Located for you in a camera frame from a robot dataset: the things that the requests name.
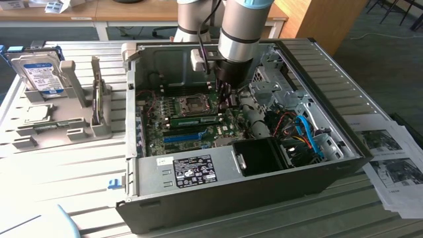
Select blue disk bracket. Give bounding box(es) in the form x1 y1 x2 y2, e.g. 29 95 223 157
0 44 66 75

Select grey power supply unit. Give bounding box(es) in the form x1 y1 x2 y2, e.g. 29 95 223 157
137 146 246 199

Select wooden desk white frame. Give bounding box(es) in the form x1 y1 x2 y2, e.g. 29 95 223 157
95 0 289 42
0 0 101 42

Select black open PC case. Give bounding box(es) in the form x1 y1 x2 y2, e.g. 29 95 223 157
115 37 376 235

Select silver CPU chip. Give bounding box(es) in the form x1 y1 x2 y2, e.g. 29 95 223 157
23 104 57 124

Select grey parts rack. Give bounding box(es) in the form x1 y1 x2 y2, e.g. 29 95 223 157
0 56 115 152

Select red black fan wire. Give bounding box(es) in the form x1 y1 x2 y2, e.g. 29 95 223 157
137 89 158 122

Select black chair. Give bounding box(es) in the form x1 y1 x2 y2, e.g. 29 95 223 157
366 0 423 32

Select CPU socket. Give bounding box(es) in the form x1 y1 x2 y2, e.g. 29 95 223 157
174 95 213 118

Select blue expansion slot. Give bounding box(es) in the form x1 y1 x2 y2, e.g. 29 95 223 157
163 133 203 143

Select blue SATA wire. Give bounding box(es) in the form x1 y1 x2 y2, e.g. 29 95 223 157
296 115 326 160

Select black office chair base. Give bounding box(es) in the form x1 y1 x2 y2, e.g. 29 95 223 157
151 24 181 38

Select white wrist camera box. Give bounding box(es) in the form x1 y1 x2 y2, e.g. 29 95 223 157
191 49 209 71

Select silver metal disk bay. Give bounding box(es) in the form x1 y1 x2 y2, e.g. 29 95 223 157
246 44 357 164

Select light blue rounded object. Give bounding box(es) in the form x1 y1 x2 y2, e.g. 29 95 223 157
0 203 81 238

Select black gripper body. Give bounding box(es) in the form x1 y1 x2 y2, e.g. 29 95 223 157
214 58 255 88

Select black RAM slots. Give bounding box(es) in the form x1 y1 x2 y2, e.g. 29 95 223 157
158 80 218 96

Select green RAM stick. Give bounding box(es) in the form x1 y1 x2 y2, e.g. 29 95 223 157
33 121 73 131
170 116 222 128

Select hard disk blue label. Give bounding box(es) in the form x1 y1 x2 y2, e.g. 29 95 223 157
11 54 67 94

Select wooden cabinet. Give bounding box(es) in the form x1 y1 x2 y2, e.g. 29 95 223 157
274 0 369 57

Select red yellow power wires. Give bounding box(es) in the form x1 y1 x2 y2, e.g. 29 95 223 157
274 113 316 149

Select green motherboard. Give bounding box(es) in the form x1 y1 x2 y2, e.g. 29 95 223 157
135 90 254 157

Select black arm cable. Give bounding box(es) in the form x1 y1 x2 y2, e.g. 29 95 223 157
198 0 225 74

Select printed paper sheet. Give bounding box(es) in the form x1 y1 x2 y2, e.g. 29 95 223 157
344 114 423 163
362 153 423 219

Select white label sheets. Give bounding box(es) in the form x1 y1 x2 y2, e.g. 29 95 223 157
45 1 69 14

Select blue plastic clip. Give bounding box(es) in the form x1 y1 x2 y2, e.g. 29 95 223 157
109 178 126 190

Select black plastic fan shroud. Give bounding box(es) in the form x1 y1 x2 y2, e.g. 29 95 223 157
233 137 286 177

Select white floor cable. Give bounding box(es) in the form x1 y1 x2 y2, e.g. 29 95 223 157
350 31 423 41

